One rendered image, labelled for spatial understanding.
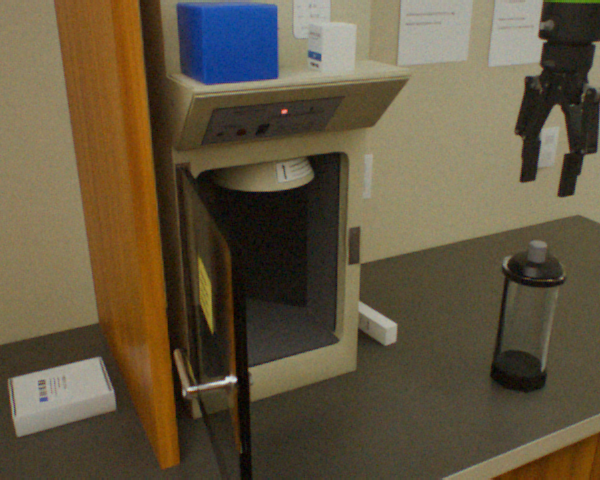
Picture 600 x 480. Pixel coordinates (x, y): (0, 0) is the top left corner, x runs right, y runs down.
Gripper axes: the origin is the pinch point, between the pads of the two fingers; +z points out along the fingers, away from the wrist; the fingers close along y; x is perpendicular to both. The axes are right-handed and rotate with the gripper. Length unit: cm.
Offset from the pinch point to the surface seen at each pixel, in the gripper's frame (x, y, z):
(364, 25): -26.9, -14.8, -22.5
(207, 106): -56, -5, -15
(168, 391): -63, -6, 26
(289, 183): -38.8, -16.3, 1.1
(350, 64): -34.2, -6.4, -18.3
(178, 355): -64, 6, 13
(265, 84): -48, -3, -17
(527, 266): -3.3, 1.7, 15.5
